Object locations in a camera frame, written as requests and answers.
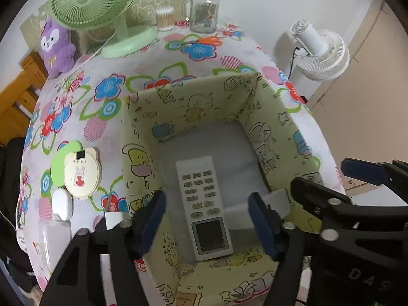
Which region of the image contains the white floor fan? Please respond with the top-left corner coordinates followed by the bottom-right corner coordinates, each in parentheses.
top-left (288, 20), bottom-right (350, 103)

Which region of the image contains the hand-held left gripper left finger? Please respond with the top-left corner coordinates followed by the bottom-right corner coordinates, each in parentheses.
top-left (40, 189), bottom-right (168, 306)

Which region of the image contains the black power cable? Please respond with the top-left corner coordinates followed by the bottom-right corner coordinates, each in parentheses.
top-left (288, 47), bottom-right (302, 80)

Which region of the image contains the dark cloth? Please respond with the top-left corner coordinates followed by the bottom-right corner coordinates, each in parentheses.
top-left (0, 137), bottom-right (42, 294)

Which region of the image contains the white oval case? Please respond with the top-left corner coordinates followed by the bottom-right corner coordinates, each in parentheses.
top-left (52, 188), bottom-right (74, 221)

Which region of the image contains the wooden chair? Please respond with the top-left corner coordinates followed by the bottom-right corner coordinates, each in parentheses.
top-left (0, 49), bottom-right (48, 147)

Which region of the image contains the cotton swab container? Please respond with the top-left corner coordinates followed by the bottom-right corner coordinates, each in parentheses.
top-left (155, 6), bottom-right (176, 32)

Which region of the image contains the cream bear-shaped round case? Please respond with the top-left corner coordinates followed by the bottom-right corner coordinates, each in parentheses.
top-left (63, 147), bottom-right (102, 198)

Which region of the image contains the yellow printed fabric storage box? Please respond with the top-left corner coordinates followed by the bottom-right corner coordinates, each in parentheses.
top-left (121, 72), bottom-right (321, 306)

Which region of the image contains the glass jar mug green lid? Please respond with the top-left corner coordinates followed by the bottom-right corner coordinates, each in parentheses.
top-left (183, 0), bottom-right (221, 34)

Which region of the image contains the white remote control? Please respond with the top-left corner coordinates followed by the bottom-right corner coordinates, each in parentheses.
top-left (175, 156), bottom-right (234, 261)

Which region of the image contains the purple plush toy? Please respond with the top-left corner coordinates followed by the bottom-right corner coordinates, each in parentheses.
top-left (40, 19), bottom-right (77, 79)

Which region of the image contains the white fan cable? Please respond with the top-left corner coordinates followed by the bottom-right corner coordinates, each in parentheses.
top-left (75, 36), bottom-right (115, 66)

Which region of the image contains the white charger adapter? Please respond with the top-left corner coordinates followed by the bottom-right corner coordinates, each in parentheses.
top-left (105, 212), bottom-right (124, 230)

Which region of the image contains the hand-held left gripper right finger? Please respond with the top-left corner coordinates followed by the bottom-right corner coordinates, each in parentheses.
top-left (248, 192), bottom-right (338, 306)

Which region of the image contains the clear plastic box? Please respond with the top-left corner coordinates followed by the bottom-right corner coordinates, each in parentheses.
top-left (37, 219), bottom-right (72, 271)

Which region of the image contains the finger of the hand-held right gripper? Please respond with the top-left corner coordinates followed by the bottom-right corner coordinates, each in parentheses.
top-left (291, 177), bottom-right (408, 230)
top-left (340, 158), bottom-right (408, 205)

